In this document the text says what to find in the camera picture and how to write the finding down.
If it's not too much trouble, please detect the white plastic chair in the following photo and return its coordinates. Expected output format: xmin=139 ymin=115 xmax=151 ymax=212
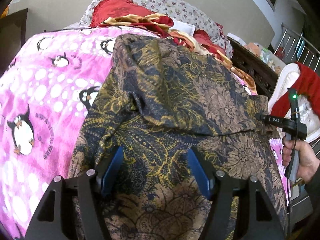
xmin=267 ymin=62 xmax=320 ymax=143

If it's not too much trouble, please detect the red gold crumpled cloth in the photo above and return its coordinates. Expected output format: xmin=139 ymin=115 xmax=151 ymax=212
xmin=99 ymin=14 xmax=257 ymax=95

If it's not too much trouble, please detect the person's right hand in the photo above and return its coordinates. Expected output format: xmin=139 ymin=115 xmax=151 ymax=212
xmin=282 ymin=137 xmax=319 ymax=184

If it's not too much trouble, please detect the white small pillow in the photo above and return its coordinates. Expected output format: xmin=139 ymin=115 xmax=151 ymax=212
xmin=170 ymin=19 xmax=196 ymax=36

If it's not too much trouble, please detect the metal railing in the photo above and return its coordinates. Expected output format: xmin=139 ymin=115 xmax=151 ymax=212
xmin=274 ymin=23 xmax=319 ymax=72

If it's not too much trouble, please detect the pink penguin blanket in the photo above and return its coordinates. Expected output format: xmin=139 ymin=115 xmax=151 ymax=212
xmin=0 ymin=26 xmax=161 ymax=239

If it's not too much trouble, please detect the dark wooden cabinet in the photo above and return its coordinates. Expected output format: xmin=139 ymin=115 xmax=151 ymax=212
xmin=0 ymin=9 xmax=28 ymax=76

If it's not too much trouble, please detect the red cloth on chair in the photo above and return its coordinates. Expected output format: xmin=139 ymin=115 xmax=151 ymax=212
xmin=271 ymin=62 xmax=319 ymax=118

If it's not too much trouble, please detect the red frilled pillow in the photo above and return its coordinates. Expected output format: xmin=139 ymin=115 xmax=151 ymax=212
xmin=89 ymin=0 xmax=153 ymax=27

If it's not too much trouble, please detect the brown floral patterned garment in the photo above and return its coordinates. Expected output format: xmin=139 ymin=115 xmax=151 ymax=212
xmin=68 ymin=34 xmax=286 ymax=239

